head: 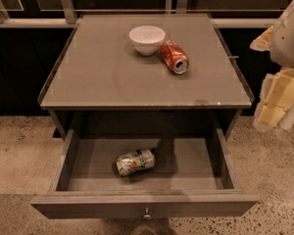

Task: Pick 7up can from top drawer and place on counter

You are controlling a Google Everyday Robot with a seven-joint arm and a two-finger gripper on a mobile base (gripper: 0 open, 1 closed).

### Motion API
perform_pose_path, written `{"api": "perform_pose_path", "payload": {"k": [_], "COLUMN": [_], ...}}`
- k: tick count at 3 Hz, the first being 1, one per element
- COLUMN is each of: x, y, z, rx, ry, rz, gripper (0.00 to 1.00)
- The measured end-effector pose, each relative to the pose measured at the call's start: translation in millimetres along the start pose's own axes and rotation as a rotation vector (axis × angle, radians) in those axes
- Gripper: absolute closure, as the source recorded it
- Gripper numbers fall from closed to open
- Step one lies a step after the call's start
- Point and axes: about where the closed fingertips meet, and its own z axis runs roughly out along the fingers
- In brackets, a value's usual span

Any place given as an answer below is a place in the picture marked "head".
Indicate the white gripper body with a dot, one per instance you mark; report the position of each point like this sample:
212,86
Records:
288,45

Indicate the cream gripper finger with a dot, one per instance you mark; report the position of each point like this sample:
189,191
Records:
276,106
262,42

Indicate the green white 7up can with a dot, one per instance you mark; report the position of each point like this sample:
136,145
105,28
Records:
134,161

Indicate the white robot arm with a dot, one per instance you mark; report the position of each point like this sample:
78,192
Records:
276,106

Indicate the red crushed soda can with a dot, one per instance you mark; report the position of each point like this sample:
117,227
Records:
174,57

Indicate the open grey top drawer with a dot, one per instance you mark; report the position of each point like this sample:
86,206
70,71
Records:
193,176

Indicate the grey cabinet with counter top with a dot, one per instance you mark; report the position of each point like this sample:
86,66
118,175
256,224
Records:
100,70

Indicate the metal drawer knob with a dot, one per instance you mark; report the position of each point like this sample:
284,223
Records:
147,215

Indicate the white ceramic bowl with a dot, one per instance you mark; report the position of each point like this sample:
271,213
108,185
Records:
147,39

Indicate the metal railing frame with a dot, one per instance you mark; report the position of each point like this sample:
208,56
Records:
66,13

